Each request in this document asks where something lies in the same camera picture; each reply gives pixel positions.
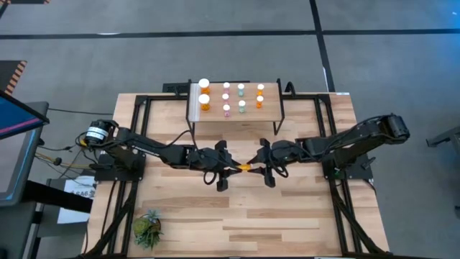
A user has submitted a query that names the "thin black horizontal bar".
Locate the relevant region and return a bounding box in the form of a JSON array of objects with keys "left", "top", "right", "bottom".
[{"left": 190, "top": 80, "right": 252, "bottom": 84}]

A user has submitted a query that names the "black mat with striped edge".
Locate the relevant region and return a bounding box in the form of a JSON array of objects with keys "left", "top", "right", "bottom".
[{"left": 0, "top": 60, "right": 28, "bottom": 96}]

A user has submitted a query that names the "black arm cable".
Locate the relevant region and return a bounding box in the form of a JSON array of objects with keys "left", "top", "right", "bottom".
[
  {"left": 202, "top": 169, "right": 219, "bottom": 186},
  {"left": 267, "top": 158, "right": 290, "bottom": 179}
]

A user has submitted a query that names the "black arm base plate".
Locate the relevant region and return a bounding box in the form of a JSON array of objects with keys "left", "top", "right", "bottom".
[
  {"left": 323, "top": 150, "right": 374, "bottom": 180},
  {"left": 93, "top": 153, "right": 147, "bottom": 182}
]

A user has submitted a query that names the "dark grey monitor cart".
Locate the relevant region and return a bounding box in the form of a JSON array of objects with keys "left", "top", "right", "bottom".
[{"left": 0, "top": 102, "right": 94, "bottom": 259}]

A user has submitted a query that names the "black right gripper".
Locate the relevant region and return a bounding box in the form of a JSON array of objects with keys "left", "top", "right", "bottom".
[{"left": 247, "top": 138, "right": 290, "bottom": 188}]

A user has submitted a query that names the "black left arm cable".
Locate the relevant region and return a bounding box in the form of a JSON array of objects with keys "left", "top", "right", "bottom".
[{"left": 202, "top": 169, "right": 219, "bottom": 186}]

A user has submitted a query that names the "wooden shelf with black legs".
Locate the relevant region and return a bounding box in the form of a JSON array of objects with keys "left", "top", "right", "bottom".
[{"left": 185, "top": 78, "right": 286, "bottom": 137}]

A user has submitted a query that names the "black power strip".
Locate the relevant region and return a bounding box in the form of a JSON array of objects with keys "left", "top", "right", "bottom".
[{"left": 162, "top": 81, "right": 191, "bottom": 94}]

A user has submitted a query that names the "blue-screen monitor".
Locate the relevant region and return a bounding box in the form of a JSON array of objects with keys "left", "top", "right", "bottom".
[{"left": 0, "top": 89, "right": 50, "bottom": 140}]

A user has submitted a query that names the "white paper sheet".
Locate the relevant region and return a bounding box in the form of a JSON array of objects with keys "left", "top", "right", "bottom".
[{"left": 57, "top": 175, "right": 97, "bottom": 224}]

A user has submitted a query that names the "potted green succulent plant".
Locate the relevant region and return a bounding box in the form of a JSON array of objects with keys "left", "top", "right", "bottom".
[{"left": 131, "top": 209, "right": 162, "bottom": 251}]

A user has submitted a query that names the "dark grey stand leg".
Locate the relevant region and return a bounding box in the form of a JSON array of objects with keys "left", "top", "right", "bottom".
[{"left": 425, "top": 122, "right": 460, "bottom": 152}]

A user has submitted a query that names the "yellow cable bundle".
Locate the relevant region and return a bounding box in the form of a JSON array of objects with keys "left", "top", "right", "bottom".
[{"left": 34, "top": 138, "right": 109, "bottom": 171}]

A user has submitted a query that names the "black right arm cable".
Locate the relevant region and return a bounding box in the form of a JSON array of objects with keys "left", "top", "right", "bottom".
[{"left": 267, "top": 158, "right": 290, "bottom": 179}]

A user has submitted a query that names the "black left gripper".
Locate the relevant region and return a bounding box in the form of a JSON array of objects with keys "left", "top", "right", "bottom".
[{"left": 193, "top": 140, "right": 244, "bottom": 192}]

